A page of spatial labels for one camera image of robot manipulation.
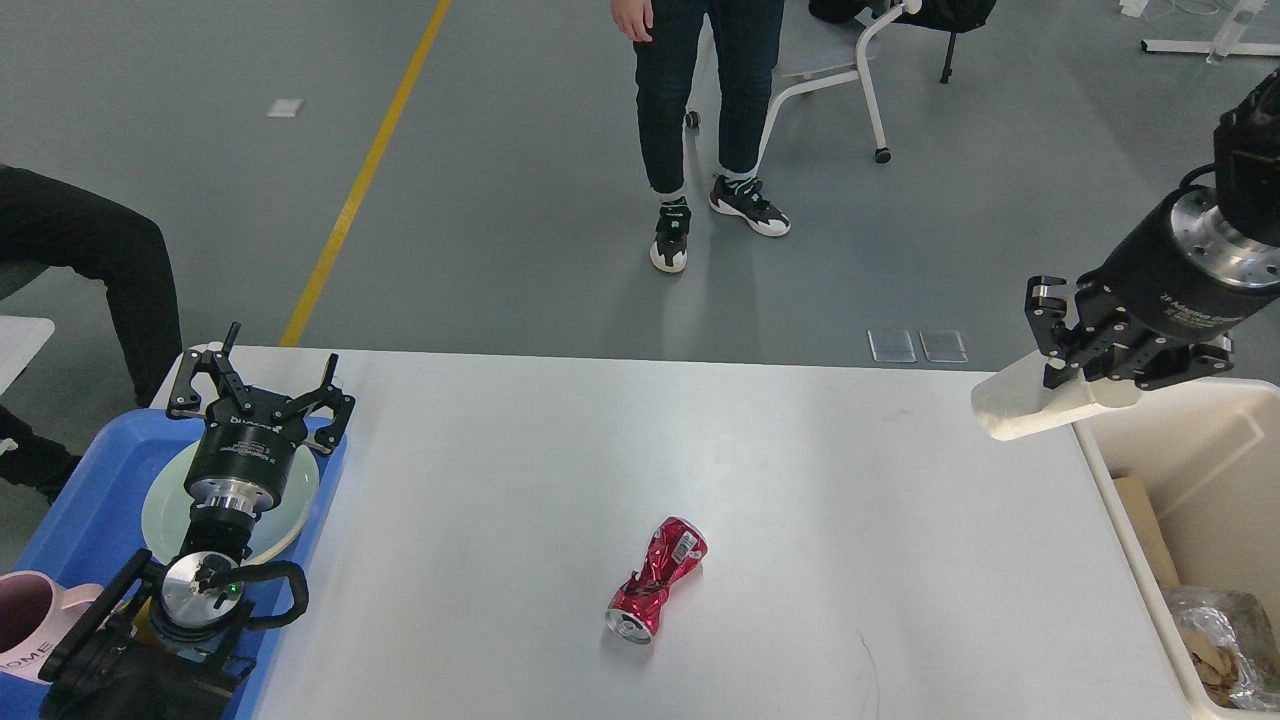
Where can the black chair back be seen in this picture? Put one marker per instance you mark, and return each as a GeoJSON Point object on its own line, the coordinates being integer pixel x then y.
{"type": "Point", "coordinates": [952, 17]}

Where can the clear plastic wrap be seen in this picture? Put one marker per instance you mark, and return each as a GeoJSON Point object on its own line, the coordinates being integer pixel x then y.
{"type": "Point", "coordinates": [1236, 620]}

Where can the brown paper bag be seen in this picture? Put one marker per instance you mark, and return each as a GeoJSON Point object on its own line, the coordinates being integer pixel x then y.
{"type": "Point", "coordinates": [1141, 513]}

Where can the white grey office chair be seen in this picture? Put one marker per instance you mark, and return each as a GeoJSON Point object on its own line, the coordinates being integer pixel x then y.
{"type": "Point", "coordinates": [815, 54]}

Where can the crushed red soda can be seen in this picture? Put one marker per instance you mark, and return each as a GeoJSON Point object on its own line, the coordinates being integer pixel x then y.
{"type": "Point", "coordinates": [674, 551]}

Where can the green plate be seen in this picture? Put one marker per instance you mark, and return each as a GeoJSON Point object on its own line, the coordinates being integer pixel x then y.
{"type": "Point", "coordinates": [165, 512]}

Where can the pink HOME mug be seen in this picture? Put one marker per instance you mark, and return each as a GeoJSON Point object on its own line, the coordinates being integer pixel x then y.
{"type": "Point", "coordinates": [36, 614]}

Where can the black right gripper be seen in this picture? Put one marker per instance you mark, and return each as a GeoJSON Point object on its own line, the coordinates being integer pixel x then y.
{"type": "Point", "coordinates": [1190, 270]}

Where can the dark seated figure left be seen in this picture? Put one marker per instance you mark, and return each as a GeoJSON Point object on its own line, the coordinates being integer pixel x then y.
{"type": "Point", "coordinates": [54, 223]}

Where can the beige plastic bin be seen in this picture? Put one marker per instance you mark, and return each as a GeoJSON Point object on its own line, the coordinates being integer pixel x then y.
{"type": "Point", "coordinates": [1208, 454]}

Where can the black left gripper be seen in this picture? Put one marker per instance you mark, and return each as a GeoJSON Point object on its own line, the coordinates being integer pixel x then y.
{"type": "Point", "coordinates": [248, 455]}

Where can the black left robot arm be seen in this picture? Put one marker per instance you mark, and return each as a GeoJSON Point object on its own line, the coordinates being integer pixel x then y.
{"type": "Point", "coordinates": [161, 641]}

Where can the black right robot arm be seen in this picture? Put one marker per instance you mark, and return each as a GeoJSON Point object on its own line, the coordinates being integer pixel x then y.
{"type": "Point", "coordinates": [1244, 171]}

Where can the white stand base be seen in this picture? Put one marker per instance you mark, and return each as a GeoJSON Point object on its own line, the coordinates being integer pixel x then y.
{"type": "Point", "coordinates": [1228, 41]}

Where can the brown paper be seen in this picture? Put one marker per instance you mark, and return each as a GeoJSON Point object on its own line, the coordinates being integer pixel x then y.
{"type": "Point", "coordinates": [1217, 667]}

